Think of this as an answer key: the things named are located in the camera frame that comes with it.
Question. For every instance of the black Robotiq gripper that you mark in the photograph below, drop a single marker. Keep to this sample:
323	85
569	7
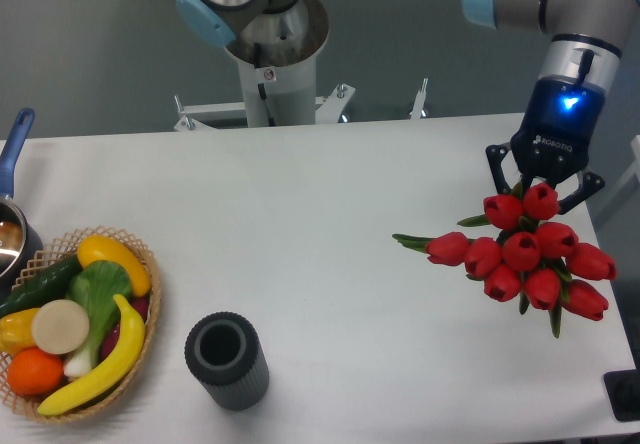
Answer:
552	143

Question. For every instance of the red tulip bouquet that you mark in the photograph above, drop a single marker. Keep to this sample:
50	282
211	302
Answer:
542	263

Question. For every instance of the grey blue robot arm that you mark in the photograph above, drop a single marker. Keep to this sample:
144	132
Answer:
588	36

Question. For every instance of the dark grey ribbed vase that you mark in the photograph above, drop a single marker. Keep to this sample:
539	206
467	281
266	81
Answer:
224	354

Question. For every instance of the black device at edge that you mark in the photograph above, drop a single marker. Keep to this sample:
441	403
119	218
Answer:
622	388

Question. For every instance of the purple red vegetable toy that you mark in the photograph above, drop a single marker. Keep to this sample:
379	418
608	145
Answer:
141	305

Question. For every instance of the yellow plastic banana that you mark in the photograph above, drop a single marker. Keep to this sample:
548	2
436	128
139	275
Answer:
106	374

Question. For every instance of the yellow squash toy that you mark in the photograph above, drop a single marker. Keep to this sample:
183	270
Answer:
96	248

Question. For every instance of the green bok choy toy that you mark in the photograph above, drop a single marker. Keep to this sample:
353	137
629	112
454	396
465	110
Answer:
93	289

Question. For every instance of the woven wicker basket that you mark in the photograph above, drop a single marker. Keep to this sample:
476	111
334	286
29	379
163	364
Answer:
54	252

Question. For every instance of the green cucumber toy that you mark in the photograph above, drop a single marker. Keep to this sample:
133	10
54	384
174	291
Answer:
49	284

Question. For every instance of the beige round disc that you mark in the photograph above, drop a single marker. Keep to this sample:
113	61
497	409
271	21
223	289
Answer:
60	327

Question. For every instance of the orange plastic fruit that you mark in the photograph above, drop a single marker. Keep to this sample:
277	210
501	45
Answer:
33	372

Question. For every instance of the yellow bell pepper toy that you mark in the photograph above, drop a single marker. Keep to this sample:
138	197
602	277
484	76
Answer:
16	333

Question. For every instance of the white frame at right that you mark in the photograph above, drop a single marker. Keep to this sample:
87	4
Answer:
622	190

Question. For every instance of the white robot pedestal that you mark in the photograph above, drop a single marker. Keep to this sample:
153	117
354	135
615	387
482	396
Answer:
276	56

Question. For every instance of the blue handled saucepan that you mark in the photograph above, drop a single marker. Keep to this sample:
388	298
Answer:
19	241

